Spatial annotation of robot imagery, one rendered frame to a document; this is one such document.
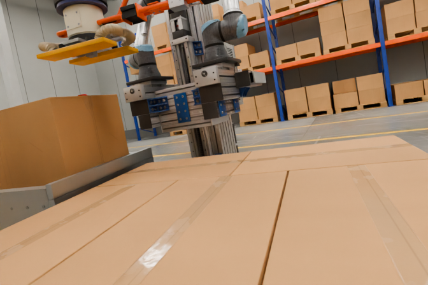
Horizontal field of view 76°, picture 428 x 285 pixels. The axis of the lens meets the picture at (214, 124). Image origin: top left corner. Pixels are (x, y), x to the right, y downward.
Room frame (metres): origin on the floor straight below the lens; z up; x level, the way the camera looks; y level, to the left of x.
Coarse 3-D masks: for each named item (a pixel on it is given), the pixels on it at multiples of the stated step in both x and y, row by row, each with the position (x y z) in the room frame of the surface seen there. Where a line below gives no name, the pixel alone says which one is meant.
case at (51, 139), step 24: (72, 96) 1.26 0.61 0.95; (96, 96) 1.39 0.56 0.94; (0, 120) 1.31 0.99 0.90; (24, 120) 1.24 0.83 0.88; (48, 120) 1.17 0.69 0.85; (72, 120) 1.23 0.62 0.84; (96, 120) 1.36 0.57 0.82; (120, 120) 1.51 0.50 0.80; (0, 144) 1.32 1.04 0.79; (24, 144) 1.25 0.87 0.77; (48, 144) 1.19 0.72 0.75; (72, 144) 1.21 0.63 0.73; (96, 144) 1.33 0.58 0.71; (120, 144) 1.48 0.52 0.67; (0, 168) 1.34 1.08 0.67; (24, 168) 1.27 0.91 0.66; (48, 168) 1.20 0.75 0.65; (72, 168) 1.19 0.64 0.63
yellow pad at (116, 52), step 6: (114, 48) 1.35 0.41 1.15; (120, 48) 1.33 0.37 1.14; (126, 48) 1.32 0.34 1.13; (132, 48) 1.36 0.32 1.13; (102, 54) 1.35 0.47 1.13; (108, 54) 1.35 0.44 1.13; (114, 54) 1.36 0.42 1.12; (120, 54) 1.38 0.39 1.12; (126, 54) 1.40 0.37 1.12; (72, 60) 1.39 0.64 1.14; (78, 60) 1.38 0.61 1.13; (84, 60) 1.38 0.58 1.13; (90, 60) 1.41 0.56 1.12; (96, 60) 1.43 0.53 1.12; (102, 60) 1.45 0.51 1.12
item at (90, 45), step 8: (88, 40) 1.19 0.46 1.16; (96, 40) 1.14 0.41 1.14; (104, 40) 1.14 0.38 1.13; (112, 40) 1.20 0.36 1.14; (64, 48) 1.18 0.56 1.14; (72, 48) 1.17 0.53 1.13; (80, 48) 1.18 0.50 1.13; (88, 48) 1.19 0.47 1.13; (96, 48) 1.22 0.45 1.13; (104, 48) 1.24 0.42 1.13; (40, 56) 1.21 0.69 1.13; (48, 56) 1.20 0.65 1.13; (56, 56) 1.22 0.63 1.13; (64, 56) 1.25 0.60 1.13; (72, 56) 1.27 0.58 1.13
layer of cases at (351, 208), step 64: (128, 192) 0.95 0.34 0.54; (192, 192) 0.81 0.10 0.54; (256, 192) 0.71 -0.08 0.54; (320, 192) 0.63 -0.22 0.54; (384, 192) 0.57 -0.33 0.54; (0, 256) 0.59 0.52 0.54; (64, 256) 0.54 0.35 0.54; (128, 256) 0.49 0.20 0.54; (192, 256) 0.45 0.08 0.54; (256, 256) 0.42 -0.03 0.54; (320, 256) 0.39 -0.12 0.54; (384, 256) 0.36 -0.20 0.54
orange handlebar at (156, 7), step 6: (186, 0) 1.17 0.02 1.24; (192, 0) 1.20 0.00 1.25; (198, 0) 1.20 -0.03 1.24; (150, 6) 1.20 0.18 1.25; (156, 6) 1.20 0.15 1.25; (162, 6) 1.20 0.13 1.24; (168, 6) 1.22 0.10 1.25; (144, 12) 1.22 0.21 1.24; (150, 12) 1.22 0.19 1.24; (156, 12) 1.23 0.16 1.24; (162, 12) 1.25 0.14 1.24; (102, 18) 1.27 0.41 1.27; (108, 18) 1.25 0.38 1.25; (114, 18) 1.25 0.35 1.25; (120, 18) 1.25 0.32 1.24; (60, 36) 1.34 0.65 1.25; (66, 36) 1.36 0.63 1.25
